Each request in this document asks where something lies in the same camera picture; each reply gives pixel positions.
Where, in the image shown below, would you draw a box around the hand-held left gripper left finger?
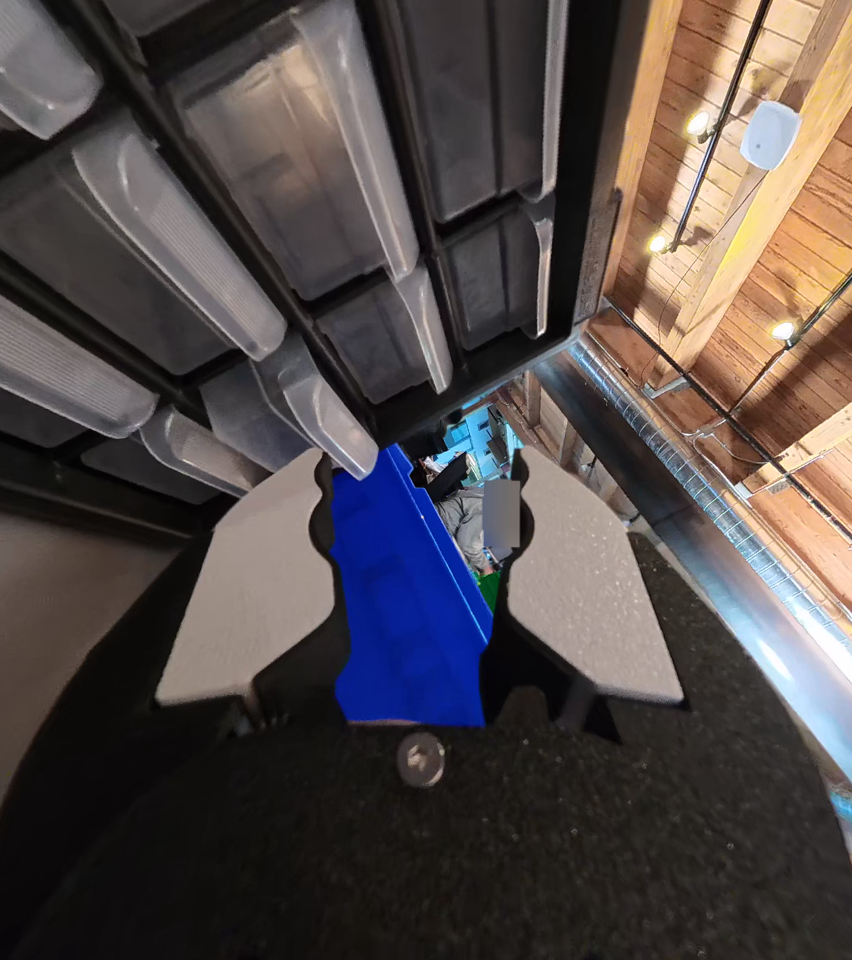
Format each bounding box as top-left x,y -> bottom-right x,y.
154,447 -> 354,708

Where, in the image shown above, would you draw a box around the blue plastic bin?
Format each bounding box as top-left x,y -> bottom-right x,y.
330,442 -> 495,727

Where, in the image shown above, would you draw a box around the white ceiling device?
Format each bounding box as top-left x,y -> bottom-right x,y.
739,99 -> 804,171

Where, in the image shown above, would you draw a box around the black track light rail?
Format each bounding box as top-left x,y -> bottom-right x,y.
782,213 -> 852,342
669,0 -> 776,255

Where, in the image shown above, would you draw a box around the array of clear drawers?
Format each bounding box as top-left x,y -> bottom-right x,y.
0,0 -> 570,505

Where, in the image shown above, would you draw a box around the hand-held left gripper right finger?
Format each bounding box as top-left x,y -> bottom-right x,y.
480,446 -> 684,710

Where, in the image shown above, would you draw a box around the black drawer cabinet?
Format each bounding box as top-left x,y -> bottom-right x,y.
0,0 -> 656,541

